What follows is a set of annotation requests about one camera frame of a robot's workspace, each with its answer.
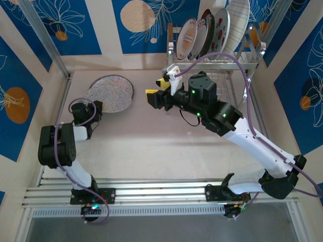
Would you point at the colourful squiggle plate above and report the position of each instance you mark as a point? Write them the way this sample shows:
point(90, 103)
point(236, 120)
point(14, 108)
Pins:
point(111, 95)

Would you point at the grey speckled dark rimmed plate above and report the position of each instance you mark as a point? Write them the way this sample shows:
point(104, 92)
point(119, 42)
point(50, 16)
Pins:
point(133, 92)

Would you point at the fruit print plate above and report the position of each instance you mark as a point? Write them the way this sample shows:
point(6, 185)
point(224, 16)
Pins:
point(219, 32)

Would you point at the dark brown rimmed plate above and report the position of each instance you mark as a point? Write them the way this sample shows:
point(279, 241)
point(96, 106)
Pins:
point(210, 27)

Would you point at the blue grid line plate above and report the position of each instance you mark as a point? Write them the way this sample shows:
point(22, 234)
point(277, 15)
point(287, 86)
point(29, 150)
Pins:
point(237, 22)

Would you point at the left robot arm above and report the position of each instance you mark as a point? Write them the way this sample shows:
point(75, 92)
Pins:
point(58, 148)

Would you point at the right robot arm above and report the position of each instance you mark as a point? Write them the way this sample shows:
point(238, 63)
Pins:
point(257, 146)

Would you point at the steel dish rack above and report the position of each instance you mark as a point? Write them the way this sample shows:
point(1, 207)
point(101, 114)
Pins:
point(252, 65)

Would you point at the orange sunburst print plate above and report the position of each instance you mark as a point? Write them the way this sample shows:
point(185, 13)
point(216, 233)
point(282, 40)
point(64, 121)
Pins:
point(186, 37)

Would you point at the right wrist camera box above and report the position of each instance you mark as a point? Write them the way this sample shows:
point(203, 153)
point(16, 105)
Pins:
point(172, 70)

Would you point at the aluminium side rail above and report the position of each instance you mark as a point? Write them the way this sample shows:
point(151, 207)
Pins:
point(63, 100)
point(255, 93)

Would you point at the aluminium frame post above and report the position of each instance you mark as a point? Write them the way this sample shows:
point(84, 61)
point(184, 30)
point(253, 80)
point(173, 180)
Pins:
point(277, 17)
point(45, 35)

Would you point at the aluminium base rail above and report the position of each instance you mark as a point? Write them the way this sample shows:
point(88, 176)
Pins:
point(161, 194)

